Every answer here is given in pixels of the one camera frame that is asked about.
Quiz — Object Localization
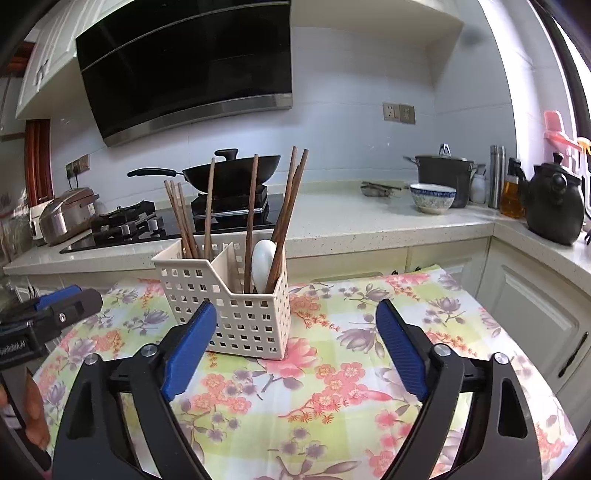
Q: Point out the oil bottle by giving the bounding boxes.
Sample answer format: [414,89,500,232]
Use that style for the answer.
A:
[501,158,527,219]

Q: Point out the window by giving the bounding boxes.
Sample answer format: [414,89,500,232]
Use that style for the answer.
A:
[545,0,591,144]

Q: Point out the black burner grate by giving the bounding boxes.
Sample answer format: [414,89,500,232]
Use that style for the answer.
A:
[90,200,165,246]
[191,184,269,218]

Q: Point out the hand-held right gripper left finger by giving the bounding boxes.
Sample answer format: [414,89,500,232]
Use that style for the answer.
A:
[52,302,218,480]

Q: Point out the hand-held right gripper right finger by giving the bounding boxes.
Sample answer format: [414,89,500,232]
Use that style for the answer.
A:
[375,298,544,480]

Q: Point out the white jar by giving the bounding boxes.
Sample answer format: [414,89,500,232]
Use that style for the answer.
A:
[469,172,488,205]

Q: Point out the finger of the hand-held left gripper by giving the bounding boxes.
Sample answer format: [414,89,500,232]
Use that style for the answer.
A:
[27,289,103,335]
[0,285,84,325]

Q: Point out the dark stockpot with lid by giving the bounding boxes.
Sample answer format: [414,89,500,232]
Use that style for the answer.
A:
[403,143,476,209]

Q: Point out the white open wall shelf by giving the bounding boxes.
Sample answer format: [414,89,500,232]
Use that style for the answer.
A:
[290,0,465,86]

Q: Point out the silver rice cooker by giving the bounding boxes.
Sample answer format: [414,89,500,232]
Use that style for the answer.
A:
[39,186,100,246]

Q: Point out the white ceramic spoon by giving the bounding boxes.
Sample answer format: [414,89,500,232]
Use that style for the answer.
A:
[251,239,278,295]

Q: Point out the white wall cabinet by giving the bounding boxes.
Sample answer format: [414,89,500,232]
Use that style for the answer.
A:
[16,0,134,119]

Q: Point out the brown wooden chopstick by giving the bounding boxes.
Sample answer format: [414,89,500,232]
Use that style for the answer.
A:
[270,146,298,245]
[170,179,198,260]
[271,152,303,278]
[243,154,260,295]
[266,148,310,295]
[164,179,193,260]
[176,182,204,260]
[204,157,217,262]

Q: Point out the red-brown wooden frame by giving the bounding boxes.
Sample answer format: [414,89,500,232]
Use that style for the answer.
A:
[23,119,52,209]

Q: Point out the black glass gas cooktop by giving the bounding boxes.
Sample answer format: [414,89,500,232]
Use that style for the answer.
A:
[58,192,285,254]

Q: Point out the blue patterned bowl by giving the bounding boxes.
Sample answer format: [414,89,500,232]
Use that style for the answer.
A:
[409,183,457,216]

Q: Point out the white perforated utensil basket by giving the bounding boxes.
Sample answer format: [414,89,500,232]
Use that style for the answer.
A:
[152,239,292,361]

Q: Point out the black cabinet handle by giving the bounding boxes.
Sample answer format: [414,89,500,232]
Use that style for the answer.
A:
[558,343,590,377]

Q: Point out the black wok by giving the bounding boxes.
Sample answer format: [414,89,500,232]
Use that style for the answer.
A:
[127,148,282,194]

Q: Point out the black kettle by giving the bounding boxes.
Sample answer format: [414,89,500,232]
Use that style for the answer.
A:
[516,152,587,247]

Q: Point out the steel thermos flask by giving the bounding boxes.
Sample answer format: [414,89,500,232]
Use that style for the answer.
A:
[488,144,508,210]

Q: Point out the person's left hand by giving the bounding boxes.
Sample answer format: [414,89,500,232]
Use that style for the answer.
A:
[0,369,51,451]

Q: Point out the black wok lid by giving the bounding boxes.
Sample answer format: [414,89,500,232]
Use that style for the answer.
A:
[185,148,280,169]

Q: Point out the floral checked tablecloth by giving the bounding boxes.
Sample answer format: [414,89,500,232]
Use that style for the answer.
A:
[30,265,581,480]

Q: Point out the speckled kitchen countertop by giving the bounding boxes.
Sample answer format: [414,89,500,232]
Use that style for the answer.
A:
[2,178,591,287]

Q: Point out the pink bottle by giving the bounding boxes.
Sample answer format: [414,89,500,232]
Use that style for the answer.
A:
[543,110,578,172]

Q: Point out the black range hood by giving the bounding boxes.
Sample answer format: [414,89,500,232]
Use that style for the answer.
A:
[75,0,294,148]

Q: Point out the white base cabinets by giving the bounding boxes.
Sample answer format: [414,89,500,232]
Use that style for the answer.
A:
[4,237,591,386]

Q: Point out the brown wall socket with plug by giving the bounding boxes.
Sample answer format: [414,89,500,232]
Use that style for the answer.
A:
[65,155,91,179]

